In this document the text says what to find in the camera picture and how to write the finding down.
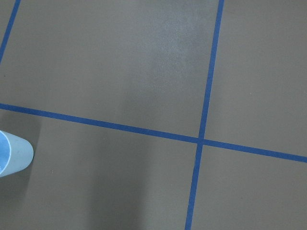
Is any light blue plastic cup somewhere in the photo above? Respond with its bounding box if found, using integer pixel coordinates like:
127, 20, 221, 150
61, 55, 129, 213
0, 131, 34, 177

